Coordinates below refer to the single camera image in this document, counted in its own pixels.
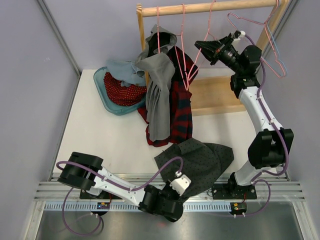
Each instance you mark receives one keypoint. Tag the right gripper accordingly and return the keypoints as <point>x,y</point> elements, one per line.
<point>214,50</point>

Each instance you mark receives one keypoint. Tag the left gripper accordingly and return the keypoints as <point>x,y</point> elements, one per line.
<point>176,194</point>

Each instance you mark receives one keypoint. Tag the blue wire hanger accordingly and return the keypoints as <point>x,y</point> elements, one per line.
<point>277,50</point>

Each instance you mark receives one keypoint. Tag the dark grey dotted skirt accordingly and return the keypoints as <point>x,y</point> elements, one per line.
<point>203,163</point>

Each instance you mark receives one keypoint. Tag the grey pleated skirt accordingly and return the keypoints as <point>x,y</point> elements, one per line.
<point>161,70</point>

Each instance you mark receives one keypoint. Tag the red plaid skirt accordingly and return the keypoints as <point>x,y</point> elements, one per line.
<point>181,125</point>

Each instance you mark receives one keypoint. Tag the light blue denim skirt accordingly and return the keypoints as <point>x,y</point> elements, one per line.
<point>126,72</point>

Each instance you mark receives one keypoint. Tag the red dotted skirt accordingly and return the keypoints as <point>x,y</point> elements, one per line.
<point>123,95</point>

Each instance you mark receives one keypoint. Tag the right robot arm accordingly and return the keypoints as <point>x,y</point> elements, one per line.
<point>272,143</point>

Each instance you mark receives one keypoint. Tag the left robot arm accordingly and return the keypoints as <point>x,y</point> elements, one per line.
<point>86,172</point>

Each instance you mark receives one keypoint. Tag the wooden clothes rack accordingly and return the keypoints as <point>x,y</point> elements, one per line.
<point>212,95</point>

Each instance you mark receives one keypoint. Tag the teal plastic bin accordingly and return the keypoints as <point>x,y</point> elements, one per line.
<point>111,107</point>

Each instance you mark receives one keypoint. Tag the aluminium corner profile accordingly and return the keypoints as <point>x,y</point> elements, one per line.
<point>55,28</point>

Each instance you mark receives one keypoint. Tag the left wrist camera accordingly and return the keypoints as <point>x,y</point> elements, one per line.
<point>180,183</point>

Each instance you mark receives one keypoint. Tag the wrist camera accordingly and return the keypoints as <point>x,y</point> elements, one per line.
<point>180,183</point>
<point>237,35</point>

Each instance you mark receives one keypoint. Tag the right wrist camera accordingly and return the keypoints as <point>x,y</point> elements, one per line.
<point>237,35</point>

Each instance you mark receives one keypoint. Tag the aluminium mounting rail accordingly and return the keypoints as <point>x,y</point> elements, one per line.
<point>57,196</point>

